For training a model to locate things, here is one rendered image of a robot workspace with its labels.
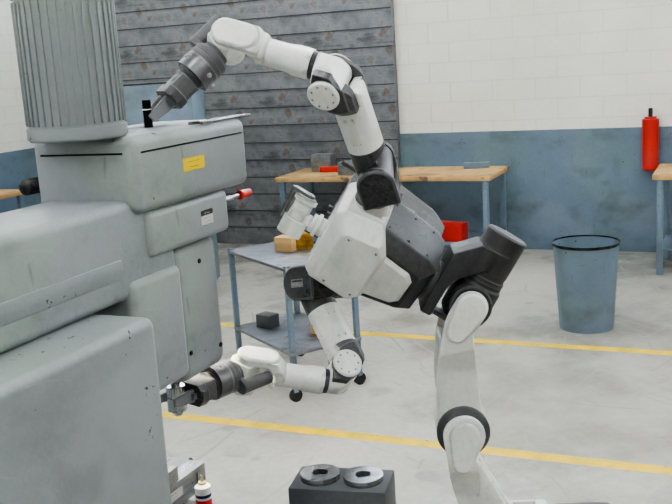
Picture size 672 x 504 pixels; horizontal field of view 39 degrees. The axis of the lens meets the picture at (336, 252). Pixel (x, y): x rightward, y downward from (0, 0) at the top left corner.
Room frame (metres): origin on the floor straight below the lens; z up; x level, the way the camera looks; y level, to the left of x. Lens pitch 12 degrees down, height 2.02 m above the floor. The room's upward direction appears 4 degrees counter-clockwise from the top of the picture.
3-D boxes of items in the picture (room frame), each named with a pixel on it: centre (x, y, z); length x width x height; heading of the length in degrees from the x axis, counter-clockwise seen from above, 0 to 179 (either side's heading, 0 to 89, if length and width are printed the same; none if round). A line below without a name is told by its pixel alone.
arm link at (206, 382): (2.24, 0.35, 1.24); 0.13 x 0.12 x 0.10; 47
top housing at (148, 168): (2.16, 0.41, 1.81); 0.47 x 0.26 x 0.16; 156
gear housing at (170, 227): (2.13, 0.43, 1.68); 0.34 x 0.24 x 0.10; 156
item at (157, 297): (1.99, 0.49, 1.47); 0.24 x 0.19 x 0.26; 66
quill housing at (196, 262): (2.16, 0.41, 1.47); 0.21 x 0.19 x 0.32; 66
